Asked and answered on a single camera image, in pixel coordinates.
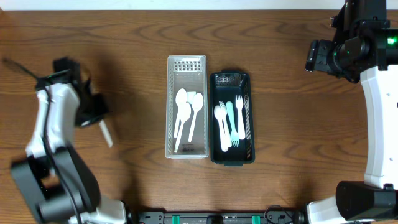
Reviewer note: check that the white plastic utensil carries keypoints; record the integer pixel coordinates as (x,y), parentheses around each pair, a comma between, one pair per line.
(180,99)

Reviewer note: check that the black perforated plastic basket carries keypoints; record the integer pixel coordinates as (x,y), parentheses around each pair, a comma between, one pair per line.
(224,86)

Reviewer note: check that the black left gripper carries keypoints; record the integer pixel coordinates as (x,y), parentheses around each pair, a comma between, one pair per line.
(92,109)

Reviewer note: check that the white plastic fork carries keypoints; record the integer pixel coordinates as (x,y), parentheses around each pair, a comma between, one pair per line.
(226,130)
(239,106)

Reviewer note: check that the clear perforated plastic basket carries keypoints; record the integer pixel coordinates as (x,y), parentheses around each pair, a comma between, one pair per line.
(188,72)

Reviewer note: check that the white plastic spoon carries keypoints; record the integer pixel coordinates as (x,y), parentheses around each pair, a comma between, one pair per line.
(219,116)
(197,105)
(184,116)
(106,133)

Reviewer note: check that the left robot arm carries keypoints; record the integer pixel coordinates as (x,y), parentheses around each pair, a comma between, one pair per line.
(55,182)

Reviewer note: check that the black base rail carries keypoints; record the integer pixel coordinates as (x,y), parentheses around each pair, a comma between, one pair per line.
(272,215)

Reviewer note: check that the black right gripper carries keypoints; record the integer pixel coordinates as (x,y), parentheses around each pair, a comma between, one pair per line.
(321,59)

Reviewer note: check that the white label sticker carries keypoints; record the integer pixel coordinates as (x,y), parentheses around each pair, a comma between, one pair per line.
(190,96)

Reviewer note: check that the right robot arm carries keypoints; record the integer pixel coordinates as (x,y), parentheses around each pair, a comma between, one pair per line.
(363,50)

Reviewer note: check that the mint plastic fork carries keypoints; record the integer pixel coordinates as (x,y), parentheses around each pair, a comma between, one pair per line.
(234,133)

